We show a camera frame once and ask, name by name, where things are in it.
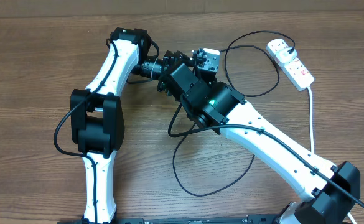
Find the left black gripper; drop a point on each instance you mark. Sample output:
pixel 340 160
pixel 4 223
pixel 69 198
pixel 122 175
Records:
pixel 167 64

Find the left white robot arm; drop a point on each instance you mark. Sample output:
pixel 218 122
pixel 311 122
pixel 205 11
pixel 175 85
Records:
pixel 97 122

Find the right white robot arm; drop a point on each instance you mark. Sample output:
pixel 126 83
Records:
pixel 327 191

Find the white charger adapter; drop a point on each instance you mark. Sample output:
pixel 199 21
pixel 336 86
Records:
pixel 286 55

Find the white power strip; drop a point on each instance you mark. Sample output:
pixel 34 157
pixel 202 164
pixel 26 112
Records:
pixel 295 70

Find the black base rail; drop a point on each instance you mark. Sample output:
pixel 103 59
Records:
pixel 249 219

